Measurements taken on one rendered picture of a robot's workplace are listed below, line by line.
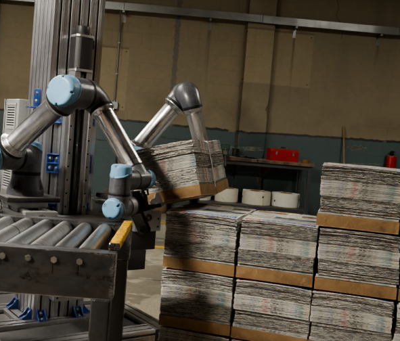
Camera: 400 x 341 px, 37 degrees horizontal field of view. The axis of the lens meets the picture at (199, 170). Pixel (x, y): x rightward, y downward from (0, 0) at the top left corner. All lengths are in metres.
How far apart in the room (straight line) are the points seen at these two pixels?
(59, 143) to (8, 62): 6.56
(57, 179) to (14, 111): 0.44
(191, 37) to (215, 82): 0.74
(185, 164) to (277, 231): 0.45
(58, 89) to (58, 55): 0.60
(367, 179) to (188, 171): 0.68
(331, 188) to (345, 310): 0.44
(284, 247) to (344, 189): 0.30
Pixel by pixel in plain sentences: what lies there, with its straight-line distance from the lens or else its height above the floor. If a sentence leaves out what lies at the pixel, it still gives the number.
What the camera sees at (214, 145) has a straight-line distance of 2.60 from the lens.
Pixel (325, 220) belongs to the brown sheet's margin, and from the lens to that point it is 2.20.
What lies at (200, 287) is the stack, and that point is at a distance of 2.33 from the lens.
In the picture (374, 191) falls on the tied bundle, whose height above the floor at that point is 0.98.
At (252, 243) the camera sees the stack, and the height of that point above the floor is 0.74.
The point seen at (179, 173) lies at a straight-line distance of 2.36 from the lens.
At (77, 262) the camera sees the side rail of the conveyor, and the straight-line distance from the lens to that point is 1.57.
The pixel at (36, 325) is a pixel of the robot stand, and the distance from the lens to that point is 2.88.
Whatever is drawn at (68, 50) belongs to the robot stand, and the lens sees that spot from 2.84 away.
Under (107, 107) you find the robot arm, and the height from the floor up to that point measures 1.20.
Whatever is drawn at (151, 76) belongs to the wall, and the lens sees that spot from 8.93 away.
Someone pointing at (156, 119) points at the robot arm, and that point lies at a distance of 2.94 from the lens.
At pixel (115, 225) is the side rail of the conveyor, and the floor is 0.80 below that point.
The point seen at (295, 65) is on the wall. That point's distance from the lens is 9.10.
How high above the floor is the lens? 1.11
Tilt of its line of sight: 3 degrees down
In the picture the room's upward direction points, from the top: 5 degrees clockwise
